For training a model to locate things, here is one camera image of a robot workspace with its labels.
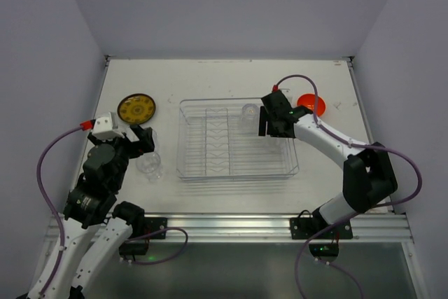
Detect clear glass cup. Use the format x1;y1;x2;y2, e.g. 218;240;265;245
136;152;162;183
239;104;260;134

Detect orange plastic bowl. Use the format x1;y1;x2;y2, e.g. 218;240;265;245
297;93;326;117

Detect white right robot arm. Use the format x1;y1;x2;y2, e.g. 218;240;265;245
258;90;398;233

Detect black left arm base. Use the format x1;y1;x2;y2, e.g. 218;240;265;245
141;217;168;235

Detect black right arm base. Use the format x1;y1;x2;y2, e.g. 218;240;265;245
289;210;354;240

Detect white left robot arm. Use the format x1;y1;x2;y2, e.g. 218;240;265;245
24;120;155;298

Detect clear plastic dish rack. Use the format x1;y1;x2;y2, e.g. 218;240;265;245
176;97;299;181

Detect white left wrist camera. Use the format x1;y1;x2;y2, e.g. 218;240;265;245
90;112;124;141

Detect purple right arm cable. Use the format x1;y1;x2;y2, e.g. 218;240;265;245
272;74;423;209

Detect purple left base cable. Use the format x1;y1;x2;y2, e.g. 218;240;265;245
120;227;189;266

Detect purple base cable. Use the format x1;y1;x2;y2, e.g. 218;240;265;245
120;227;189;266
293;218;367;299

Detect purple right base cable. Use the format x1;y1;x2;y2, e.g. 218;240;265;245
293;218;367;299

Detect aluminium mounting rail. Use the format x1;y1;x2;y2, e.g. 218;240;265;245
145;213;413;243

